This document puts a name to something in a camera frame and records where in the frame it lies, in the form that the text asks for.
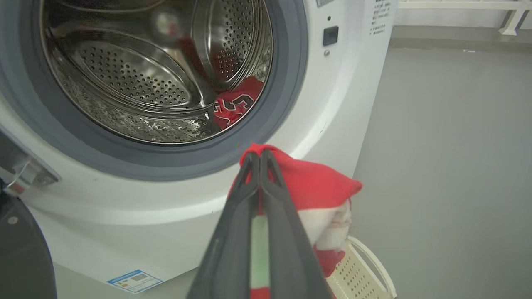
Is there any white perforated laundry basket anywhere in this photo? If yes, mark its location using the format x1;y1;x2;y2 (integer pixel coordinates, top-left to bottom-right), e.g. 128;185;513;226
325;236;398;299

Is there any blue energy label sticker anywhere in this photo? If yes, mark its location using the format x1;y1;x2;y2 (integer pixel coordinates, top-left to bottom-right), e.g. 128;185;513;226
107;270;163;294

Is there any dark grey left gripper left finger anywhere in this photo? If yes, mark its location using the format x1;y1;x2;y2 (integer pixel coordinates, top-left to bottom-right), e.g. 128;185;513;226
187;151;261;299

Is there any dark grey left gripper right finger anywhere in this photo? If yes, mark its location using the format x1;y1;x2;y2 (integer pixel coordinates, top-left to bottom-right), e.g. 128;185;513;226
259;149;332;299

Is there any washing machine door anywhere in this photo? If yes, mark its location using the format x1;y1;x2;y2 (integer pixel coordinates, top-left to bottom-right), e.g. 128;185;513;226
0;125;62;299

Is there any white frame furniture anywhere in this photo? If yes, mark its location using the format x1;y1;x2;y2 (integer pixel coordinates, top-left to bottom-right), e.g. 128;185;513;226
398;0;532;36

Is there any red and white garment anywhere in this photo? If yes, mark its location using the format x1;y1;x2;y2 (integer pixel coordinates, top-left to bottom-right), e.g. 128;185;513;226
227;143;363;299

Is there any white front-load washing machine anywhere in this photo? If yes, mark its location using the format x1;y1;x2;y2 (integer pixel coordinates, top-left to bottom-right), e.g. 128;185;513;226
0;0;399;287

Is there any red jersey with printed number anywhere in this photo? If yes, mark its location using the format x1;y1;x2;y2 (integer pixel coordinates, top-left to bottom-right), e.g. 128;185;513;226
213;77;265;130

